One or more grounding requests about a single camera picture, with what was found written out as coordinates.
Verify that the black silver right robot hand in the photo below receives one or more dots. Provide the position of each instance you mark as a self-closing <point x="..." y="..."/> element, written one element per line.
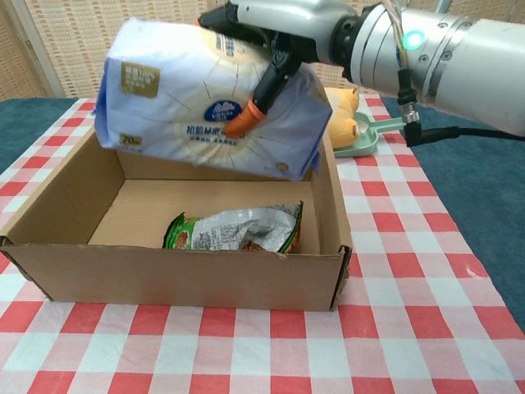
<point x="295" y="24"/>

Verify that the pale purple tissue pack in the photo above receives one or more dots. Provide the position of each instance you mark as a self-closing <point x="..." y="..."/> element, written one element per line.
<point x="184" y="102"/>

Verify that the green snack bag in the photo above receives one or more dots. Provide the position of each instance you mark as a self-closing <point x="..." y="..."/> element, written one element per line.
<point x="234" y="230"/>

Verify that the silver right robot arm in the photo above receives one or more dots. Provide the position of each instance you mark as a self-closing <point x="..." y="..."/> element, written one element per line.
<point x="471" y="61"/>

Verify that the open brown cardboard box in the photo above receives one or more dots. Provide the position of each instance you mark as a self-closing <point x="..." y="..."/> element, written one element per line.
<point x="184" y="279"/>

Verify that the woven folding screen panel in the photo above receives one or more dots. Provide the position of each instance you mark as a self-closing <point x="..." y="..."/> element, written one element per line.
<point x="82" y="49"/>
<point x="16" y="70"/>
<point x="328" y="78"/>

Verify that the yellow plush toy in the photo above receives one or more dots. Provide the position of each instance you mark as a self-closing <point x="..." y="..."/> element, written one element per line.
<point x="342" y="119"/>

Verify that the light green plastic scoop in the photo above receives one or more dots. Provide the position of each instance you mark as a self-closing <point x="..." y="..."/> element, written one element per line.
<point x="361" y="141"/>

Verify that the teal table cloth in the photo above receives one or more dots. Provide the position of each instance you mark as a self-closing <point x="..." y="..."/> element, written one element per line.
<point x="484" y="197"/>

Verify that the red white checkered tablecloth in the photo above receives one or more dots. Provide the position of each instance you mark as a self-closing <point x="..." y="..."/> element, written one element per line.
<point x="246" y="349"/>

